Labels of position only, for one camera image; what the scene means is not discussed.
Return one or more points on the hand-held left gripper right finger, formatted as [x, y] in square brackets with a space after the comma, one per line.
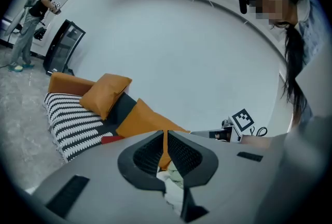
[228, 173]

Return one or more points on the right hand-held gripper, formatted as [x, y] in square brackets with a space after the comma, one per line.
[241, 120]

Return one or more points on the white fleece blanket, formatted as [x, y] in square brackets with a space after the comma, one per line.
[173, 194]

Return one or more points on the green knitted blanket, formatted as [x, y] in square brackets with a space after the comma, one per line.
[175, 173]

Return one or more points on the orange sofa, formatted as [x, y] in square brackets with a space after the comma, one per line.
[67, 83]

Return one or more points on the person wearing head camera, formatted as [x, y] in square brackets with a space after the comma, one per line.
[311, 33]

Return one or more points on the black white striped sofa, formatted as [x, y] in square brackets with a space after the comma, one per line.
[70, 122]

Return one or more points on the small orange cushion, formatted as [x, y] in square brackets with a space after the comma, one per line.
[106, 93]

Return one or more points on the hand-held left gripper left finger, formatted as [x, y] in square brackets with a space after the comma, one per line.
[103, 184]

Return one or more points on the black glass-door fridge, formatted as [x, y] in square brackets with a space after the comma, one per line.
[63, 46]

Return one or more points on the red book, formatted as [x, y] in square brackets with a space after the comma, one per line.
[111, 139]

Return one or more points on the person's head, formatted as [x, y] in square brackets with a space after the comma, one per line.
[275, 2]

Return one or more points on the large orange back cushion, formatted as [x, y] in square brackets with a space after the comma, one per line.
[145, 120]

